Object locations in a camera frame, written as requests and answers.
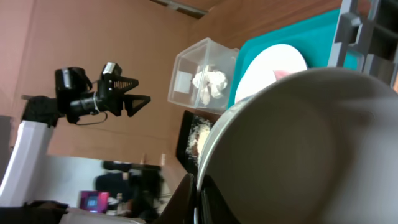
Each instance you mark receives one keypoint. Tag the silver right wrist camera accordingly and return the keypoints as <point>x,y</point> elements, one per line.
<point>112,69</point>

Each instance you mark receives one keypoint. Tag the black tray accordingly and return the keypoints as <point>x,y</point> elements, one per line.
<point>182,143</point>

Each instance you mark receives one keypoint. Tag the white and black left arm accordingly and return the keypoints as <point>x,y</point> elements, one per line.
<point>34,134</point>

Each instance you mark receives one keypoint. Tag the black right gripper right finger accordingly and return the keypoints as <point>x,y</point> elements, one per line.
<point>213,207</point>

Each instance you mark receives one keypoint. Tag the teal plastic tray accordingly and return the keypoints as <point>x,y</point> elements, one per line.
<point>312,37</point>

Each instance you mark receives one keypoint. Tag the white tissue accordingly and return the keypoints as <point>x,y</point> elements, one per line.
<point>210,83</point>

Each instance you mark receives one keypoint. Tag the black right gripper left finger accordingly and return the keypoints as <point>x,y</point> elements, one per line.
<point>180,208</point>

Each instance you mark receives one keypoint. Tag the clear plastic bin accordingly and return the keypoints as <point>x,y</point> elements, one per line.
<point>205,52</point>

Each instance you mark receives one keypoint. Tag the grey dish rack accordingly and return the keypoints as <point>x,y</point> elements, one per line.
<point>371,40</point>

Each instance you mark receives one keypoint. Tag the white rice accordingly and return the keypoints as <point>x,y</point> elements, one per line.
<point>199,131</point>

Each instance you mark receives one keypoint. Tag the large white plate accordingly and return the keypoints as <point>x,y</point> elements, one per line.
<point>259,73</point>

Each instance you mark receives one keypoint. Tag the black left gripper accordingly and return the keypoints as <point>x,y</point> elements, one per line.
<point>108,97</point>

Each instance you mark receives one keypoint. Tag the person in background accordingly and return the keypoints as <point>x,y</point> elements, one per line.
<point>138,184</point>

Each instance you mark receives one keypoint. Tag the small pink plate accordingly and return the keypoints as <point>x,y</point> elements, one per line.
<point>280,74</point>

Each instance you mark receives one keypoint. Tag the grey bowl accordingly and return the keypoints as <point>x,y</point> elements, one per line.
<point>319,146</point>

